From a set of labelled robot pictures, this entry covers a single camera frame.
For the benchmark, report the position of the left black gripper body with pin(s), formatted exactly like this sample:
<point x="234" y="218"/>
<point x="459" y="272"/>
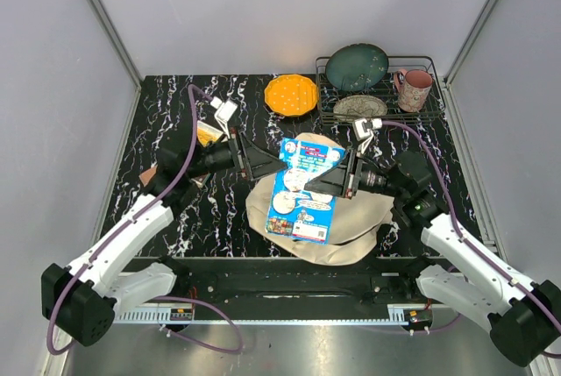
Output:
<point x="224" y="155"/>

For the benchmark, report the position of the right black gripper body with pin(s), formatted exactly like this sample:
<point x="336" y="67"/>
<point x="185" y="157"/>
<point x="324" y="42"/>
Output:
<point x="363" y="176"/>

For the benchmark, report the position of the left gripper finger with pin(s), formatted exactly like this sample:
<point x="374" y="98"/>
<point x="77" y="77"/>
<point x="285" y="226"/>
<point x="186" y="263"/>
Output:
<point x="256" y="166"/>
<point x="248" y="151"/>

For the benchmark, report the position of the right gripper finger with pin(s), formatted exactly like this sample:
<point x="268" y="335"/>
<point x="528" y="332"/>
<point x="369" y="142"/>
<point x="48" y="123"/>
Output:
<point x="343" y="168"/>
<point x="322" y="185"/>

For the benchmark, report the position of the yellow illustrated book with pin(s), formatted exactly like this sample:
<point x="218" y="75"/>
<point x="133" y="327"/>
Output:
<point x="207" y="134"/>

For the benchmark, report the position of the beige canvas backpack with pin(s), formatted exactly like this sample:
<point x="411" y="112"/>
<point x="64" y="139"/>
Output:
<point x="354" y="227"/>

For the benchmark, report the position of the blue treehouse book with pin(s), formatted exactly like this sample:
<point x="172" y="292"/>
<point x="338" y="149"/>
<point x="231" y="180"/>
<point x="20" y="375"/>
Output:
<point x="294" y="211"/>

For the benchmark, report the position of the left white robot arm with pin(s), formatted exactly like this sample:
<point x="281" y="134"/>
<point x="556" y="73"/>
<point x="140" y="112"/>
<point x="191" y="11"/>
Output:
<point x="85" y="297"/>

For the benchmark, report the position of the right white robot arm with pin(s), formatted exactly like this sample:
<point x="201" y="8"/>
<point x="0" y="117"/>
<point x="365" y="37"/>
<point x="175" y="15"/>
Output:
<point x="521" y="316"/>

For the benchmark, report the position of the beige patterned plate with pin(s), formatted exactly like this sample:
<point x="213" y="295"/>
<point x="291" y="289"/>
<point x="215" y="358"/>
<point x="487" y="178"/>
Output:
<point x="358" y="106"/>

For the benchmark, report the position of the orange polka dot plate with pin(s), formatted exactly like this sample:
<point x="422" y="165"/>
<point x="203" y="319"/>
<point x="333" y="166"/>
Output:
<point x="291" y="95"/>

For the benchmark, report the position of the brown leather wallet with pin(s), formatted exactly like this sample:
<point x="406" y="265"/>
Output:
<point x="147" y="175"/>

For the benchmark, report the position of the pink patterned mug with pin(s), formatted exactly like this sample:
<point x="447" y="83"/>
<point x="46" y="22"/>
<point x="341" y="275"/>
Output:
<point x="413" y="88"/>

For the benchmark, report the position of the dark teal plate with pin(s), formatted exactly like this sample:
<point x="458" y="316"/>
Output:
<point x="357" y="67"/>

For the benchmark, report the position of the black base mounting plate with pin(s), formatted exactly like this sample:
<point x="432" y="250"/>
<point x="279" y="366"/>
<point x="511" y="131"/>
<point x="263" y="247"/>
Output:
<point x="376" y="280"/>

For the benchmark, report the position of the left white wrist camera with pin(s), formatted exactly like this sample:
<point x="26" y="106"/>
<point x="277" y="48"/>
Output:
<point x="224" y="110"/>

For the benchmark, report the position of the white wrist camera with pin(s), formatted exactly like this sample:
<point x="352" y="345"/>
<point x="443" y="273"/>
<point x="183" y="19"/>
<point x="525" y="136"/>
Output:
<point x="224" y="110"/>
<point x="364" y="129"/>

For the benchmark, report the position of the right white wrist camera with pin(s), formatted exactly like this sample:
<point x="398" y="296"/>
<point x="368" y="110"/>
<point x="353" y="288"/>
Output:
<point x="364" y="129"/>

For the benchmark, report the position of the black wire dish rack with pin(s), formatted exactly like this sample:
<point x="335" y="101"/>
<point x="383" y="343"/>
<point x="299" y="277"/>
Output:
<point x="385" y="90"/>

